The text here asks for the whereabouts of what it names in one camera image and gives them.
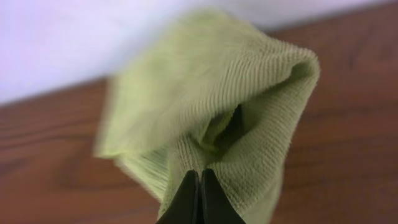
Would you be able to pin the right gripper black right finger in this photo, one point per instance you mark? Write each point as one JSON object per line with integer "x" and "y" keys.
{"x": 216, "y": 207}

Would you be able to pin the green microfiber cloth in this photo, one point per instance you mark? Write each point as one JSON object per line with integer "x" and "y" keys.
{"x": 213, "y": 92}

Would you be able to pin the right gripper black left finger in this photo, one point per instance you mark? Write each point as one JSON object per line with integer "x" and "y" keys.
{"x": 184, "y": 206}

